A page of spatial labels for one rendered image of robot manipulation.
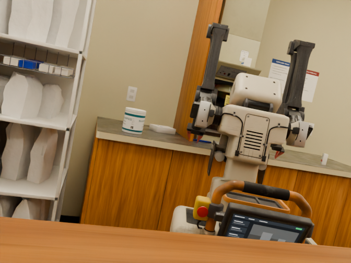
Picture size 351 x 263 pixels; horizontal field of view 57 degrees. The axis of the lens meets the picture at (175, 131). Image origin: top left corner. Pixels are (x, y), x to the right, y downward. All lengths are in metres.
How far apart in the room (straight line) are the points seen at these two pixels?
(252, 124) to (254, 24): 1.18
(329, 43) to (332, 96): 0.48
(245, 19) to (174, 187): 1.24
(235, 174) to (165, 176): 0.67
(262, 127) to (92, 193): 1.09
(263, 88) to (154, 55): 1.34
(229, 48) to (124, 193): 1.20
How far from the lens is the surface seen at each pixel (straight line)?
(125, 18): 2.62
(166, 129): 2.31
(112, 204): 2.02
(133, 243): 0.21
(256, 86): 1.45
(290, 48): 1.79
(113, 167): 1.95
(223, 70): 2.23
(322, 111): 3.28
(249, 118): 1.38
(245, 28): 2.39
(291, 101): 1.65
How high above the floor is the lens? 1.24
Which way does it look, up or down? 7 degrees down
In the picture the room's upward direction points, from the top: 12 degrees clockwise
